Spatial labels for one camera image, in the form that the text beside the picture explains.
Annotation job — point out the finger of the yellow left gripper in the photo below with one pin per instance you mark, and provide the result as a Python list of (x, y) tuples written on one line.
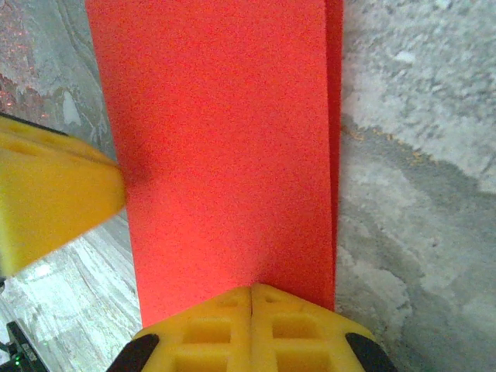
[(58, 193)]

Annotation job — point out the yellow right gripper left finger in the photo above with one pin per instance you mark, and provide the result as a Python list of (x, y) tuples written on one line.
[(209, 341)]

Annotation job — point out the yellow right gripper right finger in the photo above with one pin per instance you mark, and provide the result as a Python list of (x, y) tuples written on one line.
[(302, 341)]

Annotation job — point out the red cloth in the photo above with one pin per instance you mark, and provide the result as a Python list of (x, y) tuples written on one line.
[(217, 135)]

